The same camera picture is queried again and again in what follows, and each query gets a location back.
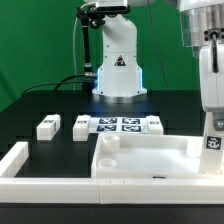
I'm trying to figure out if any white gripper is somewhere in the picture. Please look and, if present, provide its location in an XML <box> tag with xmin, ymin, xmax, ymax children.
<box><xmin>199</xmin><ymin>44</ymin><xmax>224</xmax><ymax>131</ymax></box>

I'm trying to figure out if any white U-shaped obstacle fence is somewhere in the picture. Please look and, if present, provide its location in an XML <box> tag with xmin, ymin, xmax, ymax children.
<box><xmin>0</xmin><ymin>142</ymin><xmax>224</xmax><ymax>204</ymax></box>

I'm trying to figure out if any fiducial marker sheet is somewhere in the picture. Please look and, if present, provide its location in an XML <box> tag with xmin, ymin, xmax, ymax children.
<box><xmin>89</xmin><ymin>117</ymin><xmax>147</xmax><ymax>133</ymax></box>

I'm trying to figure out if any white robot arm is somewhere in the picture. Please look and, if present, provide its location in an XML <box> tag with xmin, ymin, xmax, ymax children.
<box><xmin>84</xmin><ymin>0</ymin><xmax>224</xmax><ymax>131</ymax></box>

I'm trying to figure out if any black camera stand pole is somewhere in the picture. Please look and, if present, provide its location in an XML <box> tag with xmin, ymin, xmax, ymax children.
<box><xmin>76</xmin><ymin>6</ymin><xmax>105</xmax><ymax>93</ymax></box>

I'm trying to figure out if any black cable on table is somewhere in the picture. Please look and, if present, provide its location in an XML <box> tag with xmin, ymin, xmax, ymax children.
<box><xmin>21</xmin><ymin>73</ymin><xmax>88</xmax><ymax>98</ymax></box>

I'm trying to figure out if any white square desk top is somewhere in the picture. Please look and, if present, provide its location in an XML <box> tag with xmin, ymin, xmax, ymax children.
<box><xmin>91</xmin><ymin>133</ymin><xmax>210</xmax><ymax>179</ymax></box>

